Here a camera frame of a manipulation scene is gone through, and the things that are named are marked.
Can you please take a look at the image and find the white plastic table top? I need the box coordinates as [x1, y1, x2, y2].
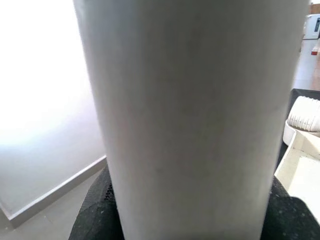
[273, 117, 320, 208]

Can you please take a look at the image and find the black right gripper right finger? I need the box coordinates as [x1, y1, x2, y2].
[259, 176, 320, 240]

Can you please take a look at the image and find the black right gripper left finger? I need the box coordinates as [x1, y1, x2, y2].
[68, 164, 125, 240]

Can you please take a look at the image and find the black tablecloth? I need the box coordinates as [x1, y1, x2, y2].
[281, 87, 320, 148]

